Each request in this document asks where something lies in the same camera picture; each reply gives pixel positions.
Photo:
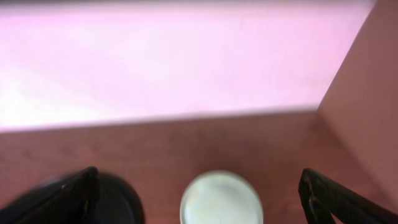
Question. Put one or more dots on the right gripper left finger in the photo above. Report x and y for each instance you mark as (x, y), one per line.
(68, 199)

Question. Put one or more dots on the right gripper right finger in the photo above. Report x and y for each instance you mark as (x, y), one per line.
(324, 199)

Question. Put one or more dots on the light blue plate top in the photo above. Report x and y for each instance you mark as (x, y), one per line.
(220, 197)

